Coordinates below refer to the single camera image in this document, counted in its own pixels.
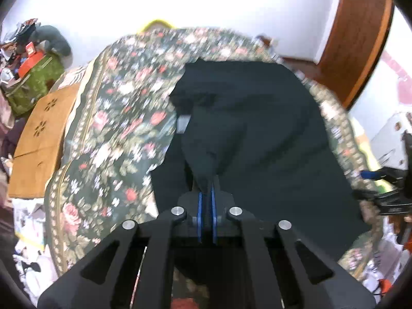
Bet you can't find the floral bedspread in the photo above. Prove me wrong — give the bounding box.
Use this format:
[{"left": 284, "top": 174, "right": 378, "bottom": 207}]
[{"left": 43, "top": 27, "right": 384, "bottom": 309}]

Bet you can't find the wooden carved bedside table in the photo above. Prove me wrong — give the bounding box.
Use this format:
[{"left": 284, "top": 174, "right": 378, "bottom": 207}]
[{"left": 8, "top": 83, "right": 80, "bottom": 199}]

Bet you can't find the green storage bag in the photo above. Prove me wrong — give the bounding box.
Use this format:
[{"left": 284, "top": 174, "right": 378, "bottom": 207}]
[{"left": 1, "top": 54, "right": 64, "bottom": 117}]

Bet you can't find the black printed t-shirt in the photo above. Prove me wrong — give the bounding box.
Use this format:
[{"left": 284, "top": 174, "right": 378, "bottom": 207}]
[{"left": 151, "top": 60, "right": 369, "bottom": 260}]

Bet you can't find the brown wooden door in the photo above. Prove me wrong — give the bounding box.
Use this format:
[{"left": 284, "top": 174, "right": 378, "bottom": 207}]
[{"left": 317, "top": 0, "right": 394, "bottom": 109}]

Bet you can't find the orange red box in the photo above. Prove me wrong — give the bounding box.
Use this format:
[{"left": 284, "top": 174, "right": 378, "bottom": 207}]
[{"left": 18, "top": 42, "right": 44, "bottom": 78}]

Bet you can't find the yellow curved headboard pad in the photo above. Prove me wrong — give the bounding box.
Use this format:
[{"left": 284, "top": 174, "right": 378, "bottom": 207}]
[{"left": 138, "top": 19, "right": 174, "bottom": 33}]

